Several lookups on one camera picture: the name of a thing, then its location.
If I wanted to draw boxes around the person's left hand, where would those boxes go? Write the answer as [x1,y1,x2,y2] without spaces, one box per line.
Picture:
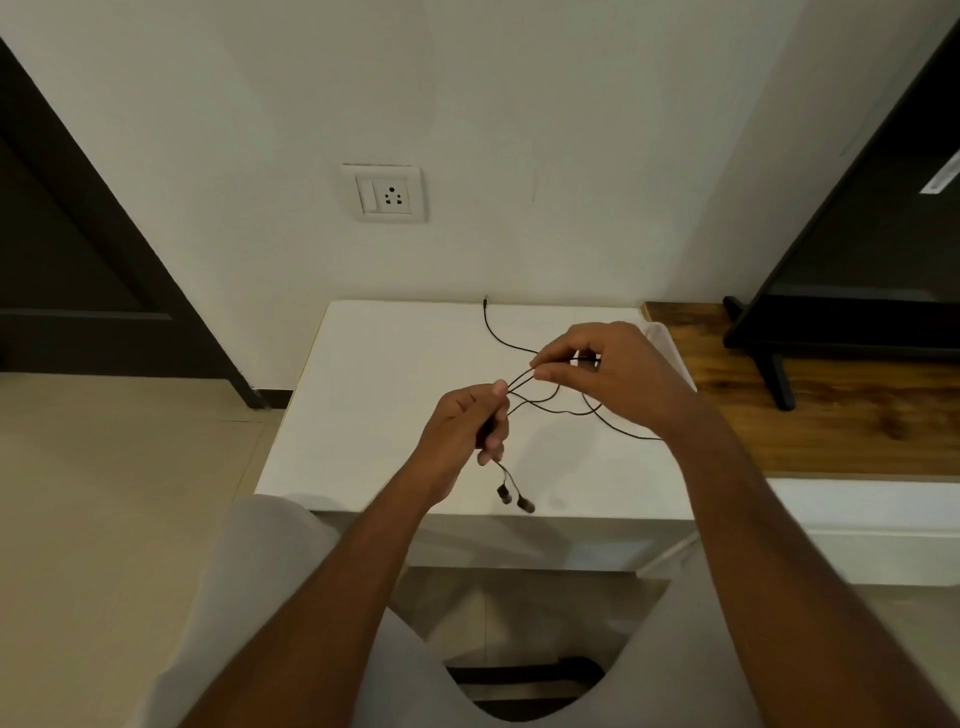
[414,380,513,509]

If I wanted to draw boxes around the person's right hand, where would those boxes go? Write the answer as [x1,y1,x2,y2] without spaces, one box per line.
[529,320,704,445]

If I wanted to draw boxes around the clear box with red clips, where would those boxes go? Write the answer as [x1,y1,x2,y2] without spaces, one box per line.
[643,320,699,393]

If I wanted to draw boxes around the black earphones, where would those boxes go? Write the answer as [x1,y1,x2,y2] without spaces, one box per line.
[476,294,603,517]

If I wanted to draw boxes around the person's left forearm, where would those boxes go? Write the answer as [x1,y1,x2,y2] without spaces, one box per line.
[179,472,451,728]

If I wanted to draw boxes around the person's right forearm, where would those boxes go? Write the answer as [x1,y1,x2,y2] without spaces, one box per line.
[663,404,960,728]

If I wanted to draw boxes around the wooden cabinet top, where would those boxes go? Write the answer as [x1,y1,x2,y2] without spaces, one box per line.
[642,301,960,478]

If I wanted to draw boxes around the black stool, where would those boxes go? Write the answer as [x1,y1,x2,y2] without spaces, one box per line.
[446,656,607,723]

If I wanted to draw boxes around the black television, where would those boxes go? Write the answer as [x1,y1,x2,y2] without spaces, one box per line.
[722,14,960,412]

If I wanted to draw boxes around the dark brown door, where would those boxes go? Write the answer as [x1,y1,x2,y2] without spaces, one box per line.
[0,134,235,378]

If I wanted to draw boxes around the short black cable tie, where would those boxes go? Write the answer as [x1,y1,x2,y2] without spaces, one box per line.
[581,393,666,442]

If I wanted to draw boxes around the white wall socket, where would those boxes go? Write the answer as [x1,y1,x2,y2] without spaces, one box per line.
[341,163,428,225]

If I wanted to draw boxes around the black door frame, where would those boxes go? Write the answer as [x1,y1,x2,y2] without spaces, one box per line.
[0,37,294,411]

